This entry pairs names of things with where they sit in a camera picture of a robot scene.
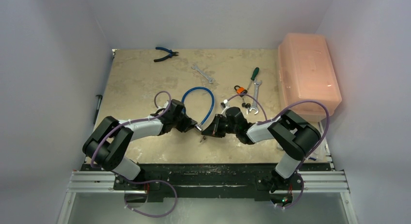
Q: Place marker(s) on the orange plastic toolbox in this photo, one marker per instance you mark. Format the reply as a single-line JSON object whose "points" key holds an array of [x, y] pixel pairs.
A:
{"points": [[305, 72]]}

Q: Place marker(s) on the clear plastic bags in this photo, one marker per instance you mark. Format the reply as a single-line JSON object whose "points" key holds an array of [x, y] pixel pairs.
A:
{"points": [[316, 157]]}

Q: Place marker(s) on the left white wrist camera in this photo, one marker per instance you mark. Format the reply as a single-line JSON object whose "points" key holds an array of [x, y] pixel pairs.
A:
{"points": [[164, 107]]}

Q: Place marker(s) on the green handled screwdriver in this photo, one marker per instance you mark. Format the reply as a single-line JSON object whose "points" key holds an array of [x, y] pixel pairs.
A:
{"points": [[254, 75]]}

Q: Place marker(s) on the large silver wrench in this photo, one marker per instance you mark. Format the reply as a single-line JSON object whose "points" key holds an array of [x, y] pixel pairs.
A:
{"points": [[254, 105]]}

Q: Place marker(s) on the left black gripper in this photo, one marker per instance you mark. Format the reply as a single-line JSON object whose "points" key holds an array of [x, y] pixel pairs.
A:
{"points": [[188, 124]]}

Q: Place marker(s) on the orange black padlock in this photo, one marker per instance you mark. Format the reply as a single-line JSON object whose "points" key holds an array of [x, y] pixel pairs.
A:
{"points": [[240, 90]]}

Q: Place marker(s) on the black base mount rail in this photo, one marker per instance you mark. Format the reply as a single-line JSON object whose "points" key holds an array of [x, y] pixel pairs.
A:
{"points": [[250, 181]]}

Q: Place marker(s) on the blue cable lock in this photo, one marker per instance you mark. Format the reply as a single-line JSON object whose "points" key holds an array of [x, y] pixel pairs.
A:
{"points": [[199, 105]]}

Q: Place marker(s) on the black padlock keys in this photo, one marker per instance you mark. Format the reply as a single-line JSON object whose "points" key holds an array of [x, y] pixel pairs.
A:
{"points": [[246, 106]]}

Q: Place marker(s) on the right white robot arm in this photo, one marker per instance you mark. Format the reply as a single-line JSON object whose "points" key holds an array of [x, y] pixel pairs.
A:
{"points": [[295, 135]]}

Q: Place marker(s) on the small silver wrench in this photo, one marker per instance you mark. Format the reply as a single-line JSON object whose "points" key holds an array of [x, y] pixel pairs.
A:
{"points": [[209, 79]]}

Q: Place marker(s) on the black handled tool at edge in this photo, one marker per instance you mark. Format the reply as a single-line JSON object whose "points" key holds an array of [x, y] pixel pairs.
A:
{"points": [[99, 100]]}

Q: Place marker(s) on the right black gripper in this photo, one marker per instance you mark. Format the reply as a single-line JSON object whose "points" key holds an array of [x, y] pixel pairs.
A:
{"points": [[217, 126]]}

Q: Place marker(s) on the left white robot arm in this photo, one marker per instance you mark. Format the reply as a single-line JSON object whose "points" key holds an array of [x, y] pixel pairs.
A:
{"points": [[109, 141]]}

